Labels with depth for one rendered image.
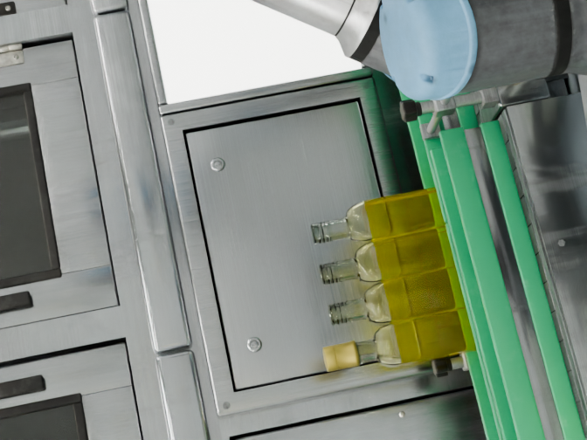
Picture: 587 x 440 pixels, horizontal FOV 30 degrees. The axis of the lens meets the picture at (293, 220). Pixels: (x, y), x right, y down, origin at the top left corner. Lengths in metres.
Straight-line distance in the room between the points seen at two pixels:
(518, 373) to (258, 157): 0.55
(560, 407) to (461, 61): 0.55
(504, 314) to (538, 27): 0.50
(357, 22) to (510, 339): 0.48
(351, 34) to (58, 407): 0.80
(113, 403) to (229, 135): 0.44
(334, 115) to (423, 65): 0.74
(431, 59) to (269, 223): 0.73
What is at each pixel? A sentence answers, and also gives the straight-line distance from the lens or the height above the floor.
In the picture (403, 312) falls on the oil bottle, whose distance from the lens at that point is 1.48.
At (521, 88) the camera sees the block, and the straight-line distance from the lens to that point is 1.46.
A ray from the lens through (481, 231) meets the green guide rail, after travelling 1.41.
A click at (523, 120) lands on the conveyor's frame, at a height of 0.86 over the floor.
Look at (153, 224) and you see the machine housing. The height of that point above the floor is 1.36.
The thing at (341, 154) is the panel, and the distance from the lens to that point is 1.69.
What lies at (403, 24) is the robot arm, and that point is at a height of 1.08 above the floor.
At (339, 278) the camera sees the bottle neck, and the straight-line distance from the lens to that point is 1.50.
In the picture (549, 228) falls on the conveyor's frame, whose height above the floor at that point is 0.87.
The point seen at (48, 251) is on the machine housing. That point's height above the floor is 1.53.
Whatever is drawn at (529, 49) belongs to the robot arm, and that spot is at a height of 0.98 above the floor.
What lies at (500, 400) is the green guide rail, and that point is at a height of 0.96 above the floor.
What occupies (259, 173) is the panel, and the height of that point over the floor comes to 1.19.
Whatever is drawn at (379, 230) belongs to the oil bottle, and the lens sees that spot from 1.50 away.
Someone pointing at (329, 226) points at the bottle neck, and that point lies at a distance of 1.51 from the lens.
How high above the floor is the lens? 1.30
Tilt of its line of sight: 5 degrees down
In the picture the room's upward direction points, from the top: 101 degrees counter-clockwise
